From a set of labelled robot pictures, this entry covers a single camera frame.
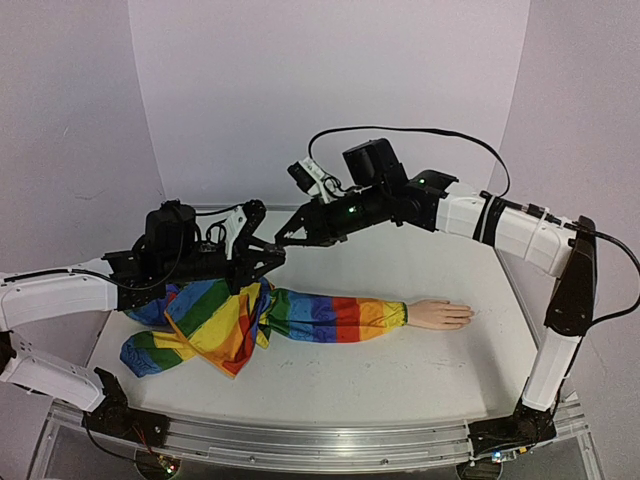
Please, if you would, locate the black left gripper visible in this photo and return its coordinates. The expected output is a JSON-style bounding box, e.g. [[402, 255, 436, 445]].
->
[[163, 239, 286, 297]]

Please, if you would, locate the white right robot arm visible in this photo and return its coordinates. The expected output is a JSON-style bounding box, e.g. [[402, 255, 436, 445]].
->
[[275, 138, 597, 412]]

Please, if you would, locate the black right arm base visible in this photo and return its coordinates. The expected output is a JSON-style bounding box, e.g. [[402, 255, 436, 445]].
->
[[467, 382, 564, 459]]

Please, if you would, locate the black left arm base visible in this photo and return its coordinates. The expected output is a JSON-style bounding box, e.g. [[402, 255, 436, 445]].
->
[[82, 367, 170, 447]]

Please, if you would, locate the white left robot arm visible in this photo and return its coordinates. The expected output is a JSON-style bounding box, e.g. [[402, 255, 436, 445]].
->
[[1, 200, 285, 437]]

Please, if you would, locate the rainbow striped jacket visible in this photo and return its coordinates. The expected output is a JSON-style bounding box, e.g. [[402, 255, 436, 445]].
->
[[119, 278, 408, 378]]

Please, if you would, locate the mannequin hand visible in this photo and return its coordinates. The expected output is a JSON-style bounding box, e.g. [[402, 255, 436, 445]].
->
[[407, 300, 474, 331]]

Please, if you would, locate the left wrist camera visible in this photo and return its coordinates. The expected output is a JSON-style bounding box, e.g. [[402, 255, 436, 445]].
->
[[222, 200, 267, 260]]

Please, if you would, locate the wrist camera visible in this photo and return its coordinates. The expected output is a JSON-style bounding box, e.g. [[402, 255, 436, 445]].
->
[[287, 157, 340, 203], [222, 200, 267, 260]]

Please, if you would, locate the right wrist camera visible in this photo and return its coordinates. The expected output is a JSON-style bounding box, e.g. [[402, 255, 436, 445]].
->
[[287, 157, 340, 203]]

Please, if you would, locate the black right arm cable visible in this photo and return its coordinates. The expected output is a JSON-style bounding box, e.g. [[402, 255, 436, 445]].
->
[[307, 125, 511, 197]]

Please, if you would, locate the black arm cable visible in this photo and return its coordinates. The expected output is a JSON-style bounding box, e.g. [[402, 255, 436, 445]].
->
[[69, 267, 121, 289], [307, 125, 511, 197]]

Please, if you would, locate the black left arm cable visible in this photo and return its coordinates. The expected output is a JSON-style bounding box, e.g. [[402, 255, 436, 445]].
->
[[69, 267, 121, 289]]

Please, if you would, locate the aluminium front rail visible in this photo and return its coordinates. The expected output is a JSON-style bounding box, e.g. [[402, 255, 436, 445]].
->
[[50, 401, 589, 473]]

